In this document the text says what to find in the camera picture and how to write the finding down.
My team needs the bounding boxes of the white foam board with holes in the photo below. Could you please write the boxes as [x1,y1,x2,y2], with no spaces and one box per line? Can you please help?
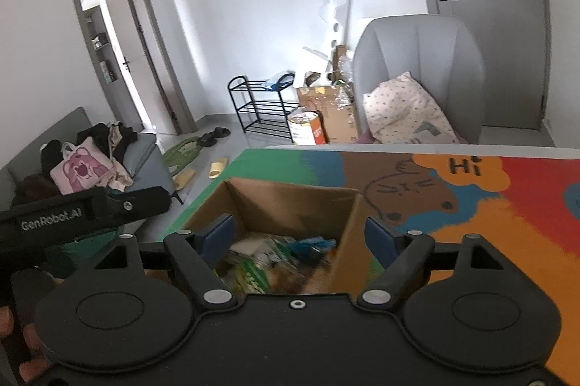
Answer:
[318,0,353,61]

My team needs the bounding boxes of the polka dot pillow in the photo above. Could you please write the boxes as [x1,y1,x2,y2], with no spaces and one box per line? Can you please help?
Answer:
[362,71,461,144]

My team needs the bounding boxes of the black shoe rack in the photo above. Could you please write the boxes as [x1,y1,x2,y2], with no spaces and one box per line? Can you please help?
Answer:
[227,71,300,141]

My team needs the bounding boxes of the grey sofa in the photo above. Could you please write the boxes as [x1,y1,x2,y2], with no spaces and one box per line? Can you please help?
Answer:
[0,107,176,238]

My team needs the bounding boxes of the person's left hand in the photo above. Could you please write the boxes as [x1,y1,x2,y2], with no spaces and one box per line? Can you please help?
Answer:
[0,304,51,384]

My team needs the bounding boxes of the orange white paper bag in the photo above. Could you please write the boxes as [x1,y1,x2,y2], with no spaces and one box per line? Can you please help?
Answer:
[286,107,328,146]

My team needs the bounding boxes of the yellow slipper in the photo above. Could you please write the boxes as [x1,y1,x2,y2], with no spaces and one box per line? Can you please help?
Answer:
[208,157,229,180]
[174,168,197,191]

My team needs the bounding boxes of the orange biscuit packet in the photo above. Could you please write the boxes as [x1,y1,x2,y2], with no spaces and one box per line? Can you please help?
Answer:
[269,261,337,295]

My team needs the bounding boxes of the taped brown carton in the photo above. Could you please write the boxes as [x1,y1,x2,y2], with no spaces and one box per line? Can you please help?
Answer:
[296,84,364,144]

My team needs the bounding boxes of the pink bear tote bag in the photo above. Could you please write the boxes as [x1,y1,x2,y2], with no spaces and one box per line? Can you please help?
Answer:
[49,140,115,196]

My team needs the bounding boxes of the beige garment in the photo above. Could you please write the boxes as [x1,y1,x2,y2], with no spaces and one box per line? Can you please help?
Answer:
[108,127,135,193]

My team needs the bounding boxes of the black clothes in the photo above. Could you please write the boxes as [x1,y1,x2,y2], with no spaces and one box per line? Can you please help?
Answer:
[76,122,139,161]

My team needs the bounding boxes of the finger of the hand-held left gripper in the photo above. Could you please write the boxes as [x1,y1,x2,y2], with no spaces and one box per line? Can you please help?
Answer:
[93,185,171,229]

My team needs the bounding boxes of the blue snack packet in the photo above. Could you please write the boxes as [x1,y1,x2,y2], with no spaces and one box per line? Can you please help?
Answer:
[289,236,339,260]

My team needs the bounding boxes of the grey door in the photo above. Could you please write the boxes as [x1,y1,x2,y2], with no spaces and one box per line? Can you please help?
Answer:
[407,0,552,131]

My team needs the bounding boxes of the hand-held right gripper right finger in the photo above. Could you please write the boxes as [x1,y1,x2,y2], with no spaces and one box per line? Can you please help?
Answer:
[357,216,505,308]

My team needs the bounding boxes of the green label bread packet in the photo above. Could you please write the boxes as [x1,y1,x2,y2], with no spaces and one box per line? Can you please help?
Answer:
[235,252,284,295]

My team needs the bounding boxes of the cardboard box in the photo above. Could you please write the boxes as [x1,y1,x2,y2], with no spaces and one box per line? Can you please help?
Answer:
[181,177,364,297]

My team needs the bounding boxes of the grey armchair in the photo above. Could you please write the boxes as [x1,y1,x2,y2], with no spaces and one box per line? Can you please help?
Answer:
[352,15,485,146]

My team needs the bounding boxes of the grey doorway frame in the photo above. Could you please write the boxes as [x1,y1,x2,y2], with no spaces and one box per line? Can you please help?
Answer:
[68,0,197,135]

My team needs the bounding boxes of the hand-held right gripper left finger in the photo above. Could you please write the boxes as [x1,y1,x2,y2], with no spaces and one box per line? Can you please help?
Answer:
[93,214,238,308]

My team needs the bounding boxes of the green floor mat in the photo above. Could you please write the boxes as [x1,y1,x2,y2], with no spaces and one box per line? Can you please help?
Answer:
[162,137,203,172]

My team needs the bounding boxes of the clear white wafer packet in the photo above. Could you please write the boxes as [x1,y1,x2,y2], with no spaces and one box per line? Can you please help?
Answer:
[228,234,273,260]

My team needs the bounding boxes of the clear plastic wrap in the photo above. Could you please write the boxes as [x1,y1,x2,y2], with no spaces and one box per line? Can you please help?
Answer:
[332,54,357,106]

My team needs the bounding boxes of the plain white foam board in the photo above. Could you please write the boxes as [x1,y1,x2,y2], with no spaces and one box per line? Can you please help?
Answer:
[294,45,333,88]

